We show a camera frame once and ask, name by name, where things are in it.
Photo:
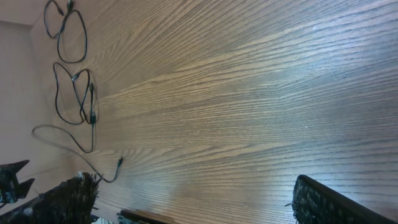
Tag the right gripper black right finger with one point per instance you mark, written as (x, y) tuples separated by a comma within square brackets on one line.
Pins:
[(315, 203)]

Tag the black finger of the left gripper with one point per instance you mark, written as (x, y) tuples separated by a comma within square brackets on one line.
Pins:
[(11, 189)]

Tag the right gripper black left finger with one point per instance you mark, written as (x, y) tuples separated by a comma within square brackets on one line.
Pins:
[(71, 202)]

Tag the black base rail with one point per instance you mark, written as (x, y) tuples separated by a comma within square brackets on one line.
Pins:
[(142, 217)]

